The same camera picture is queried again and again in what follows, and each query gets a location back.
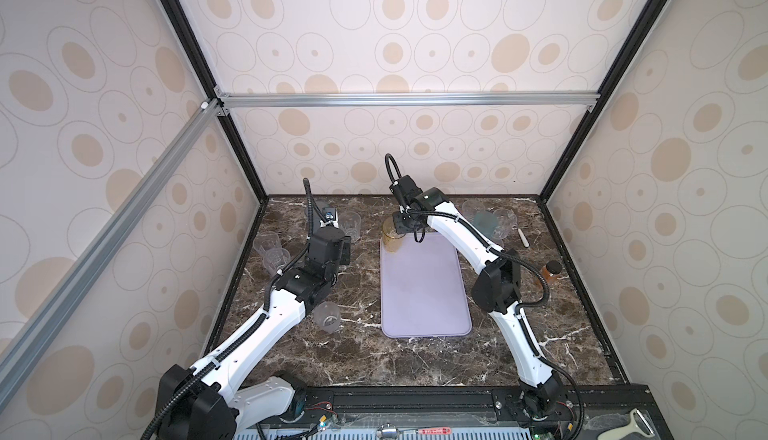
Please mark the aluminium frame bar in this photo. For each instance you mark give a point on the aluminium frame bar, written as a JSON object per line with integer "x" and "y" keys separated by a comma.
{"x": 44, "y": 326}
{"x": 227, "y": 101}

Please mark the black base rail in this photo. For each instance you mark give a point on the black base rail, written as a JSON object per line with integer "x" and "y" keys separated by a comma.
{"x": 472, "y": 413}

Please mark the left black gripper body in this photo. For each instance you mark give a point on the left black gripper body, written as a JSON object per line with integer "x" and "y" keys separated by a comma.
{"x": 344, "y": 257}

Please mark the teal dimpled plastic cup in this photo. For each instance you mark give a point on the teal dimpled plastic cup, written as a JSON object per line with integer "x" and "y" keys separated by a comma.
{"x": 486, "y": 223}

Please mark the lavender plastic tray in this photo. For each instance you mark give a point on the lavender plastic tray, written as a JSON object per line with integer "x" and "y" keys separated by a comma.
{"x": 422, "y": 290}

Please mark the amber plastic cup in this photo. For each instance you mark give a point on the amber plastic cup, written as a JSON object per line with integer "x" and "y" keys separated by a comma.
{"x": 391, "y": 240}

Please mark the aluminium frame bar left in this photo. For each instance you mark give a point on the aluminium frame bar left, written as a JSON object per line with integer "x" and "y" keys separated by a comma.
{"x": 44, "y": 326}

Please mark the clear tumbler left front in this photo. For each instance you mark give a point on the clear tumbler left front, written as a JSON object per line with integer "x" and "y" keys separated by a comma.
{"x": 275, "y": 259}

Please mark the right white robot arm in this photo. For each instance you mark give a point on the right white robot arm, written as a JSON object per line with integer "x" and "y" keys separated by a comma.
{"x": 506, "y": 288}

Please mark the clear tumbler left back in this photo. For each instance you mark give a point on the clear tumbler left back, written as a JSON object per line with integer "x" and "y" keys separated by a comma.
{"x": 265, "y": 241}

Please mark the clear small tumbler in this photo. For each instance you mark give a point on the clear small tumbler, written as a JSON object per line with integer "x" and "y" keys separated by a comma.
{"x": 350, "y": 222}

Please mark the clear lying cup front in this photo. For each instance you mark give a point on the clear lying cup front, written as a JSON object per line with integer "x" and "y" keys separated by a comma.
{"x": 327, "y": 317}

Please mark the white handled knife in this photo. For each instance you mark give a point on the white handled knife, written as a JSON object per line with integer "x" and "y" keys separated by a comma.
{"x": 523, "y": 238}

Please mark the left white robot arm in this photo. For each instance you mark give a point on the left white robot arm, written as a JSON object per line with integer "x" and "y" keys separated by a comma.
{"x": 206, "y": 400}

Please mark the white peeler tool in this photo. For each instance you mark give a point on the white peeler tool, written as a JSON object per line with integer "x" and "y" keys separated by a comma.
{"x": 637, "y": 423}

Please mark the aluminium frame bar back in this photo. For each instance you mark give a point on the aluminium frame bar back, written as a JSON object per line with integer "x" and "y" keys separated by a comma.
{"x": 227, "y": 101}

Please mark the brown bottle black cap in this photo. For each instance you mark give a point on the brown bottle black cap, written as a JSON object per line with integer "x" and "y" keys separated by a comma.
{"x": 551, "y": 271}

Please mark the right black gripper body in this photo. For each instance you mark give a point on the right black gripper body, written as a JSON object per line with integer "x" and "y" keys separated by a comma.
{"x": 403, "y": 222}

